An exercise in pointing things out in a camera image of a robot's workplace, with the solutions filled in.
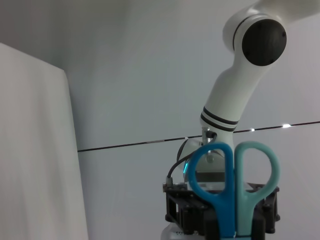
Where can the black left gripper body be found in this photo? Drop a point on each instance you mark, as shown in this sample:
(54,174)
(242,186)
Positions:
(180,205)

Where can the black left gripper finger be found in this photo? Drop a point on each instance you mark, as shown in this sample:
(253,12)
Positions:
(211,228)
(257,228)

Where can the blue scissors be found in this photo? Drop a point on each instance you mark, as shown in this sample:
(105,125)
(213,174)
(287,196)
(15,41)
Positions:
(227,212)

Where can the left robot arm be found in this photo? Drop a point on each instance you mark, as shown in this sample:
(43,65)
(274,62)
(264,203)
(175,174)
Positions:
(230,100)

